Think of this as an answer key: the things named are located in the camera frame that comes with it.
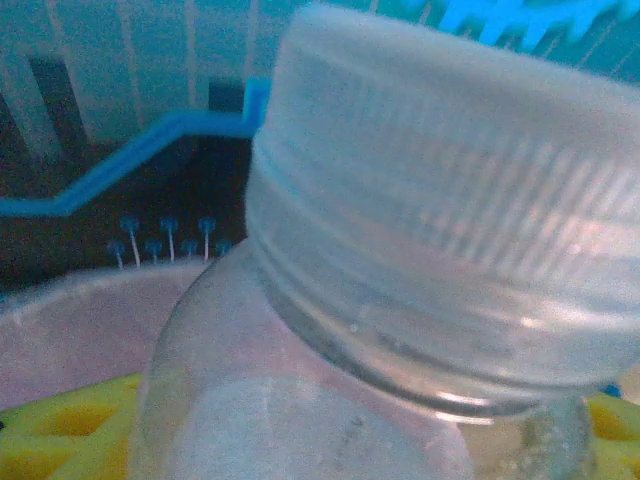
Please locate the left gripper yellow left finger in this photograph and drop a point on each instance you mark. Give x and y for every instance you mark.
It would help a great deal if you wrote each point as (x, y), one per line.
(65, 440)

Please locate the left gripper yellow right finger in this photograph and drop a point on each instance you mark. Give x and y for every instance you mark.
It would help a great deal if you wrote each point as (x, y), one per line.
(620, 440)

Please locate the clear ribbed bottle white cap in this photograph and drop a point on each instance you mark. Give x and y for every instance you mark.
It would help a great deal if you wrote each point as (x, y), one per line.
(425, 200)

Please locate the mesh waste bin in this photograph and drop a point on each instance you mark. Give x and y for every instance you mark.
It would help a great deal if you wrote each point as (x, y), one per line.
(100, 350)

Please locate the translucent plastic bin liner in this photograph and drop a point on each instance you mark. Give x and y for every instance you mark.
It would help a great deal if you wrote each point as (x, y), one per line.
(75, 325)

